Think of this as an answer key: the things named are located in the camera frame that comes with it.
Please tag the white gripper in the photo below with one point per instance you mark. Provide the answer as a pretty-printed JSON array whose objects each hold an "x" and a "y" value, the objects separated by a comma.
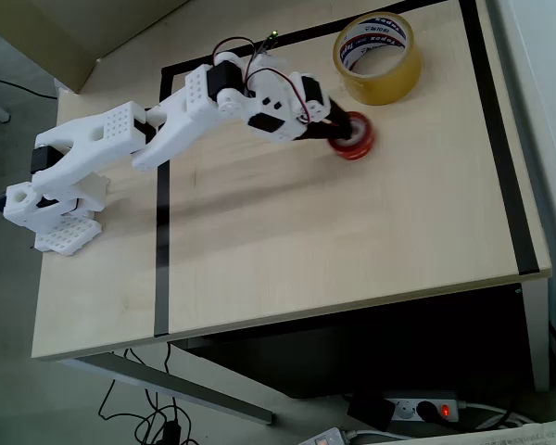
[{"x": 316, "y": 108}]

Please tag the red tape roll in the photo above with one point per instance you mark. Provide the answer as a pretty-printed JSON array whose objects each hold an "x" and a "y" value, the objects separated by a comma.
[{"x": 363, "y": 143}]

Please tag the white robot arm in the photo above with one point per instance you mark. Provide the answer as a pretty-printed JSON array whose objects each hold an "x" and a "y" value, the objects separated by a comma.
[{"x": 176, "y": 125}]

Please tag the yellow packing tape roll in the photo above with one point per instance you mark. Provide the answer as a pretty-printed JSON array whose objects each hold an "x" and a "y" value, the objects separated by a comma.
[{"x": 389, "y": 88}]

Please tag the black tape strip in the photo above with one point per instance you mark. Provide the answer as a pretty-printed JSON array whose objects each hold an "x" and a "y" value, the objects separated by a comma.
[
  {"x": 162, "y": 232},
  {"x": 501, "y": 153},
  {"x": 306, "y": 31}
]

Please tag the small module with green LED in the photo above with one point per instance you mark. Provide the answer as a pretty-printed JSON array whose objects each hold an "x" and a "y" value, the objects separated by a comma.
[{"x": 271, "y": 39}]

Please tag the black power adapter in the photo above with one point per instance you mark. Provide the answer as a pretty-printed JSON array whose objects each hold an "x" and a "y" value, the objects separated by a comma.
[{"x": 370, "y": 410}]

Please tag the white power strip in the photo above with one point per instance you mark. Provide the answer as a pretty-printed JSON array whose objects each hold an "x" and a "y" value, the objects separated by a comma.
[{"x": 405, "y": 410}]

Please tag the brown cardboard box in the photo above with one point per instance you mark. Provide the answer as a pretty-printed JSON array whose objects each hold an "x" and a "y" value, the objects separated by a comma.
[{"x": 51, "y": 32}]

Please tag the black round plug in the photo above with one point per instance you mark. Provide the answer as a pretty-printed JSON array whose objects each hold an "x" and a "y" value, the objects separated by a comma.
[{"x": 426, "y": 410}]

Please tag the printed paper sheet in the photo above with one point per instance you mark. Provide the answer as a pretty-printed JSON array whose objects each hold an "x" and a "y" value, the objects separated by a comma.
[{"x": 514, "y": 436}]

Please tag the grey metal table frame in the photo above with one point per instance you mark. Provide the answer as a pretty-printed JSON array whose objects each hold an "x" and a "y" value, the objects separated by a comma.
[{"x": 190, "y": 391}]

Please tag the grey power strip red switch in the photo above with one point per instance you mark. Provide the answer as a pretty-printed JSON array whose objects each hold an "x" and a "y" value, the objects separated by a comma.
[{"x": 329, "y": 438}]

